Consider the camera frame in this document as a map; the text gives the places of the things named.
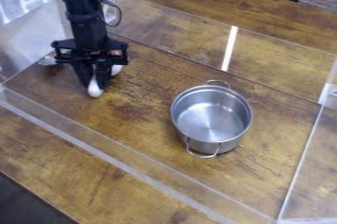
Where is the clear acrylic right wall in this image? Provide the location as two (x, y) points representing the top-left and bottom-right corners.
(277, 59), (337, 224)

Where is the spoon with green handle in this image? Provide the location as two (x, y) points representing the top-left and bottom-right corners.
(38, 54), (55, 66)

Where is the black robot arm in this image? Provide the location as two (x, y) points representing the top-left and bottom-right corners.
(51, 0), (129, 90)

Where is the clear acrylic barrier front wall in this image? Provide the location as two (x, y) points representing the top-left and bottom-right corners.
(0, 85), (277, 224)

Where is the silver steel pot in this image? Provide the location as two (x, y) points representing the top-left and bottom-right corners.
(169, 80), (253, 159)

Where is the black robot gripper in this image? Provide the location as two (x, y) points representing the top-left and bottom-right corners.
(51, 11), (129, 90)

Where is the white plush mushroom red cap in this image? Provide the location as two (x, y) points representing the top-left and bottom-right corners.
(86, 65), (122, 98)

